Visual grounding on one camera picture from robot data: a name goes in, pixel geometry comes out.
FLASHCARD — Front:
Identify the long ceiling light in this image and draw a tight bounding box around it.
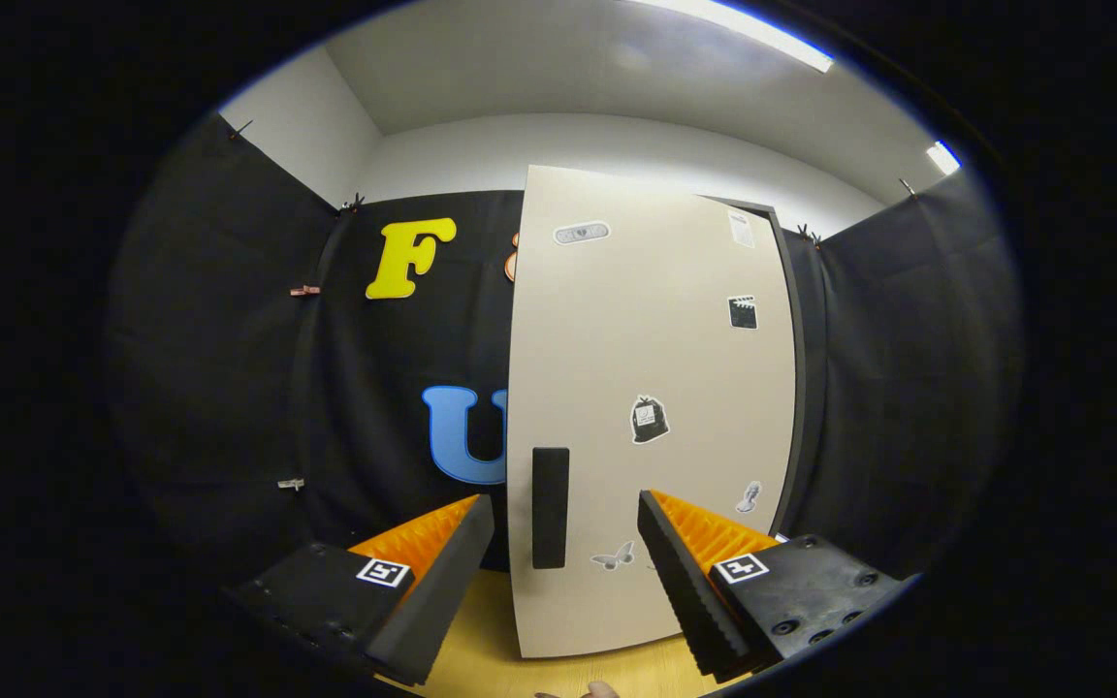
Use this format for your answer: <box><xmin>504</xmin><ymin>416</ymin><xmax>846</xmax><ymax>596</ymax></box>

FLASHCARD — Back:
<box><xmin>628</xmin><ymin>0</ymin><xmax>837</xmax><ymax>75</ymax></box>

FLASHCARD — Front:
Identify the black backdrop cloth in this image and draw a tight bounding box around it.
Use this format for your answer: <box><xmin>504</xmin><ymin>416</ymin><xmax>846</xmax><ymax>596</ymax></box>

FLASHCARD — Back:
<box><xmin>103</xmin><ymin>110</ymin><xmax>1026</xmax><ymax>587</ymax></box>

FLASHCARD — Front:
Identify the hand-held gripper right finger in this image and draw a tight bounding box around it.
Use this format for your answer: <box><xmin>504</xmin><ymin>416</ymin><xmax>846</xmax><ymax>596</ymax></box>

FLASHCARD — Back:
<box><xmin>637</xmin><ymin>490</ymin><xmax>912</xmax><ymax>682</ymax></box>

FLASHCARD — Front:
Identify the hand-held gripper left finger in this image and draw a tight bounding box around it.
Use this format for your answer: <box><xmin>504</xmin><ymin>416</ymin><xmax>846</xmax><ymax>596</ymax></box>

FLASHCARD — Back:
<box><xmin>227</xmin><ymin>493</ymin><xmax>497</xmax><ymax>688</ymax></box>

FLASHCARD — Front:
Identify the black door handle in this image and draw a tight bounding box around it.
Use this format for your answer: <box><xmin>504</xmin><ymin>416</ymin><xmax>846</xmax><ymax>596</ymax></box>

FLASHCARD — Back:
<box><xmin>531</xmin><ymin>447</ymin><xmax>571</xmax><ymax>571</ymax></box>

